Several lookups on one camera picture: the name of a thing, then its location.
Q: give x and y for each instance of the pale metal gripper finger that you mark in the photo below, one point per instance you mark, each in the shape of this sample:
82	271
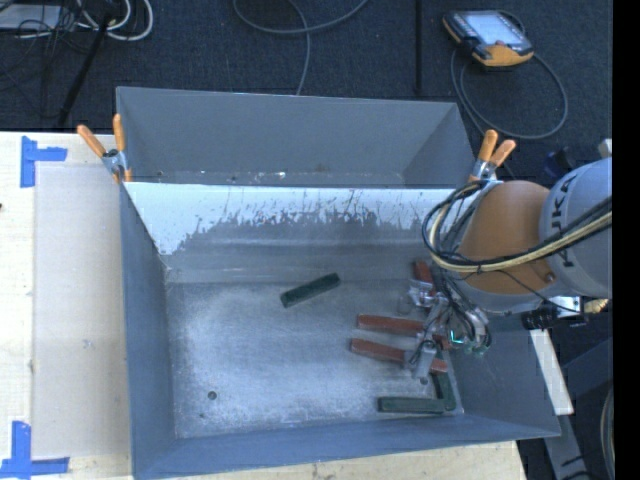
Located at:
426	360
416	354

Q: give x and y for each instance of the dark green flat block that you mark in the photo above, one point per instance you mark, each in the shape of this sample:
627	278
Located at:
310	290
410	405
446	390

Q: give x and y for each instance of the red-brown flat block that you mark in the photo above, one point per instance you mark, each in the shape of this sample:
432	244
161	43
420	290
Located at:
380	352
423	272
390	324

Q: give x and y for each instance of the grey metal bin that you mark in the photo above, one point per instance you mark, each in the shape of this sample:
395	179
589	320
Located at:
260	348

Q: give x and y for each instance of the pale wood flat board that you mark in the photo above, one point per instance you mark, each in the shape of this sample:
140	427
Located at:
75	293

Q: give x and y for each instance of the black cylinder on white bracket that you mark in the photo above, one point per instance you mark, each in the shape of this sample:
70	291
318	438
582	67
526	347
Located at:
537	318

